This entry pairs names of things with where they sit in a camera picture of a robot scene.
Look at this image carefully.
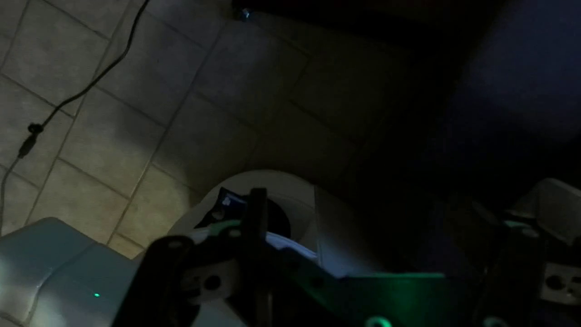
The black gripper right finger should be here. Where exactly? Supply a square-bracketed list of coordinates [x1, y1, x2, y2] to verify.
[478, 206, 581, 327]

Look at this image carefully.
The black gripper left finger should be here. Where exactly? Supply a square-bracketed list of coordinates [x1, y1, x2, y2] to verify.
[112, 232, 244, 327]

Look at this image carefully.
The black floor cable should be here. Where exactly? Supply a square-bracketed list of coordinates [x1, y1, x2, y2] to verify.
[0, 0, 153, 237]

